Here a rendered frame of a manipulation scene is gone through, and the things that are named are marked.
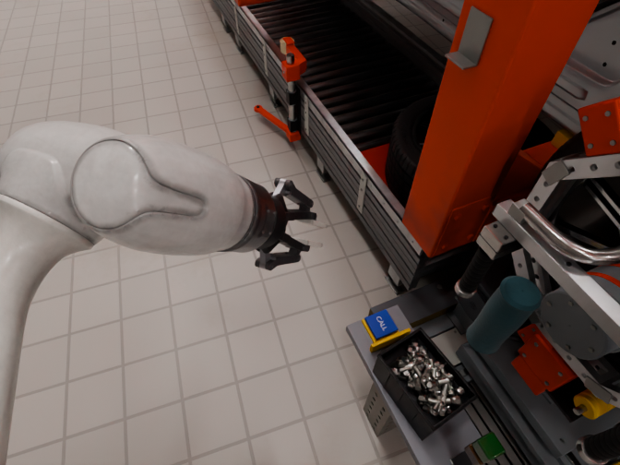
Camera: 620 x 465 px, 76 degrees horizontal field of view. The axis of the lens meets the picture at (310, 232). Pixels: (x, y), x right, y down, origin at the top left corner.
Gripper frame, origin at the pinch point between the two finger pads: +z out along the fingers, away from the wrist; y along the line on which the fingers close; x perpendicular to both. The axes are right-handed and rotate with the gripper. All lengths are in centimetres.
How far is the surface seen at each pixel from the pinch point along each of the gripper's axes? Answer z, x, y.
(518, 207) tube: 12.3, -31.1, 12.4
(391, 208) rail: 86, 7, 16
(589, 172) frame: 24, -42, 23
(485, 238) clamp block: 16.3, -27.2, 6.4
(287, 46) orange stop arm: 113, 86, 91
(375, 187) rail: 89, 15, 23
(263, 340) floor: 79, 43, -46
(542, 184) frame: 32, -35, 21
